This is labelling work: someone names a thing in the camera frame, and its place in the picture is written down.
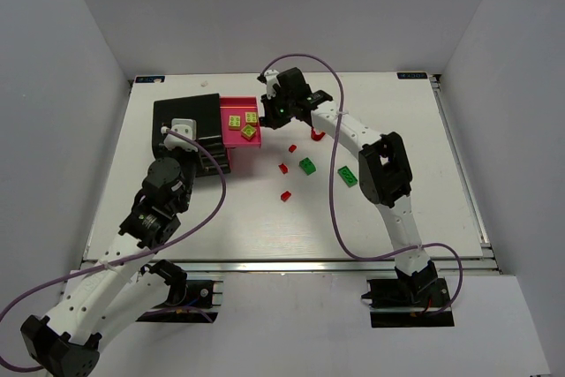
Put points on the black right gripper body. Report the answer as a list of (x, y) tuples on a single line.
[(268, 113)]

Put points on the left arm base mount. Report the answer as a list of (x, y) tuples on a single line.
[(189, 300)]

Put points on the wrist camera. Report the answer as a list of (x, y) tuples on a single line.
[(269, 79), (180, 135)]

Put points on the pink top drawer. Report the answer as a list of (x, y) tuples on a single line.
[(230, 105)]

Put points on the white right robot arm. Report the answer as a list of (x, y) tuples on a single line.
[(384, 172)]

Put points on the lime square lego brick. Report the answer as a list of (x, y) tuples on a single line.
[(249, 132)]

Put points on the blue table label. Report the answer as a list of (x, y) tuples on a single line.
[(149, 79), (412, 75)]

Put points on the green curved four-stud lego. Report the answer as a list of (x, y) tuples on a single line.
[(307, 166)]

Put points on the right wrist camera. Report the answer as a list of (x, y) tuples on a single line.
[(269, 79)]

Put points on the black drawer cabinet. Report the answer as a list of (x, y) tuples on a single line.
[(205, 110)]

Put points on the red flower lego cylinder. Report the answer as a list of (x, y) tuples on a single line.
[(317, 135)]

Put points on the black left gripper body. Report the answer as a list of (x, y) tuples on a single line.
[(194, 153)]

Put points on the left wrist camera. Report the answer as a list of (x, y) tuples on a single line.
[(180, 135)]

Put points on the green lego brick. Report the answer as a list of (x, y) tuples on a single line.
[(347, 176)]

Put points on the red lego wedge piece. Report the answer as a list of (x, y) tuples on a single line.
[(283, 168)]

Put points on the blue table label left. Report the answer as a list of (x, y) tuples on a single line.
[(149, 79)]

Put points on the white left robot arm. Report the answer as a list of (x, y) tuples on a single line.
[(68, 339)]

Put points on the blue table label right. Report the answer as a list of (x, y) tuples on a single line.
[(412, 75)]

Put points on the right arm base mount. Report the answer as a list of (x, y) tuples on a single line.
[(390, 307)]

